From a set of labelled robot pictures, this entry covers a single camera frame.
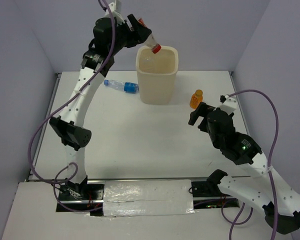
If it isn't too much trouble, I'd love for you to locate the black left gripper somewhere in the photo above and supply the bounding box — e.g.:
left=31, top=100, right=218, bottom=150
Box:
left=109, top=14, right=154, bottom=56

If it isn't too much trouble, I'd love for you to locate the orange juice bottle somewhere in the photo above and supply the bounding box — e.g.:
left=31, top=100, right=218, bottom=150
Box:
left=189, top=89, right=203, bottom=109

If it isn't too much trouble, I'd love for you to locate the clear bottle red cap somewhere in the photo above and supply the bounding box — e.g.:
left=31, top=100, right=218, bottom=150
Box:
left=144, top=33, right=162, bottom=54

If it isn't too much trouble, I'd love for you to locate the crushed bottle blue label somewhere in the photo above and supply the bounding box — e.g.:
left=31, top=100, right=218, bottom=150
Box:
left=103, top=79, right=139, bottom=94

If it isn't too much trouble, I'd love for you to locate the clear bottle green white label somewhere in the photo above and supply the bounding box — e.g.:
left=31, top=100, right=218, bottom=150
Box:
left=139, top=55, right=165, bottom=74

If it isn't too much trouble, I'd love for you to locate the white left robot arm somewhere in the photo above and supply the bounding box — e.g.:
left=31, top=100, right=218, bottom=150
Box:
left=49, top=14, right=152, bottom=200

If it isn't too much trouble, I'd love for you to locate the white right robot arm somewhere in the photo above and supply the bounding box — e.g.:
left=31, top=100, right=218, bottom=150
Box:
left=188, top=102, right=300, bottom=235

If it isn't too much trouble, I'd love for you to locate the beige plastic bin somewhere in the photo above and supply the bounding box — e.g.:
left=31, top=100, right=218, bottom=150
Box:
left=135, top=46, right=179, bottom=105

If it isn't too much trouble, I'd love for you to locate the silver tape patch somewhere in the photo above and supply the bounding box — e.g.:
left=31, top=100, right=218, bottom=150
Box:
left=102, top=179, right=195, bottom=217

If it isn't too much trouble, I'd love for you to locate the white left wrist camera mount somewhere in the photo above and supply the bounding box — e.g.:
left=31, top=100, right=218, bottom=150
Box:
left=104, top=0, right=126, bottom=25

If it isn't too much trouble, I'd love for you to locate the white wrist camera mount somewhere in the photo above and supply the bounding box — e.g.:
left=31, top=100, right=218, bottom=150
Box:
left=104, top=0, right=126, bottom=25
left=219, top=95, right=238, bottom=115

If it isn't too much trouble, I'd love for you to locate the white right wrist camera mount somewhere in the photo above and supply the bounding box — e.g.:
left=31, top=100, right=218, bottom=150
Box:
left=219, top=95, right=238, bottom=115

